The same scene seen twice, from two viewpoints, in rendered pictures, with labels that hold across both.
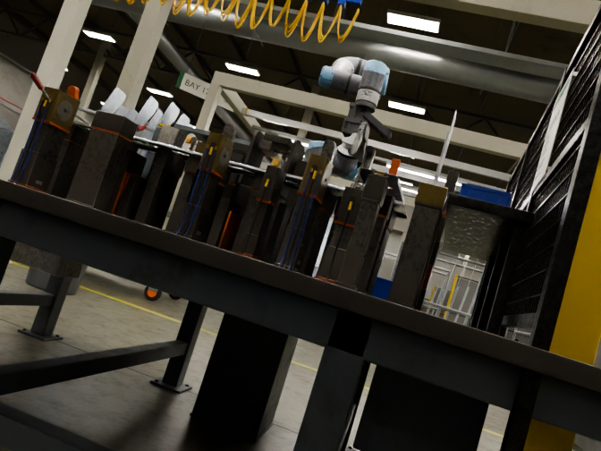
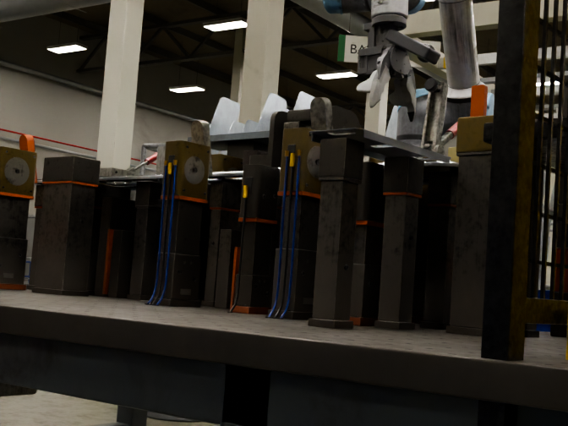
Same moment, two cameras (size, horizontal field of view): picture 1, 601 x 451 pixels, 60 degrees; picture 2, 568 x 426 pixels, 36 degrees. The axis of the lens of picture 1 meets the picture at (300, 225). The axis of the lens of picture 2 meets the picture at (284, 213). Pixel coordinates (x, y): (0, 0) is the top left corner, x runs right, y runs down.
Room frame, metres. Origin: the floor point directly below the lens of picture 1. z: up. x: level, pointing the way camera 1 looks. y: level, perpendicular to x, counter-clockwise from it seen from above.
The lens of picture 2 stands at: (0.01, -0.60, 0.76)
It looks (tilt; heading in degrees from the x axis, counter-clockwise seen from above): 5 degrees up; 23
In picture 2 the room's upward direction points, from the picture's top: 4 degrees clockwise
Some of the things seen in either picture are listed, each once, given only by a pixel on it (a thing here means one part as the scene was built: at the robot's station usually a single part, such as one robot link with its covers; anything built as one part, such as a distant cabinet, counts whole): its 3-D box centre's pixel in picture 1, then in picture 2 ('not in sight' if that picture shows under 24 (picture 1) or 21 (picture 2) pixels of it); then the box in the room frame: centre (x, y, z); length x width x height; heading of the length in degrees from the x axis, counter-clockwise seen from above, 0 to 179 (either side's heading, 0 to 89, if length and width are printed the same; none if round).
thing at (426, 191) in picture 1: (417, 246); (484, 226); (1.48, -0.34, 0.88); 0.08 x 0.08 x 0.36; 73
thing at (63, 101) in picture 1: (42, 140); (0, 219); (1.80, 0.95, 0.88); 0.14 x 0.09 x 0.36; 163
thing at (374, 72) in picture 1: (372, 79); not in sight; (1.70, -0.08, 1.41); 0.09 x 0.08 x 0.11; 178
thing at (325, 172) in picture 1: (303, 214); (297, 225); (1.49, 0.00, 0.87); 0.12 x 0.07 x 0.35; 163
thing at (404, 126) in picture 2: (318, 156); (421, 114); (2.39, 0.02, 1.27); 0.13 x 0.12 x 0.14; 88
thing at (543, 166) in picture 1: (554, 135); not in sight; (1.43, -0.62, 1.30); 0.23 x 0.02 x 0.31; 163
